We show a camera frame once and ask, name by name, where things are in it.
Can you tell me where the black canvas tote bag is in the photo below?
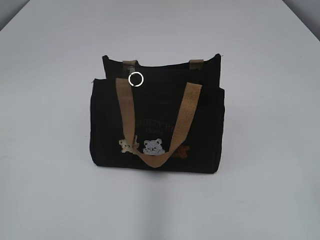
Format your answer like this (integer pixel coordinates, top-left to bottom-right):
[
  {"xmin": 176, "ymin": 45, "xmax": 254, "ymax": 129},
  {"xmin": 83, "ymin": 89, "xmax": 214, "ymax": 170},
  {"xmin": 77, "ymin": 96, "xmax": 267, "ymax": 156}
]
[{"xmin": 89, "ymin": 54, "xmax": 225, "ymax": 174}]

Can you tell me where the silver zipper pull ring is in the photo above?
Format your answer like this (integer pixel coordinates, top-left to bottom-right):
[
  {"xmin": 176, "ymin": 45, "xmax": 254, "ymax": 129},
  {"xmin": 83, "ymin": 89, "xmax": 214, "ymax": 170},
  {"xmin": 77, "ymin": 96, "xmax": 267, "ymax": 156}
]
[{"xmin": 127, "ymin": 66, "xmax": 145, "ymax": 88}]

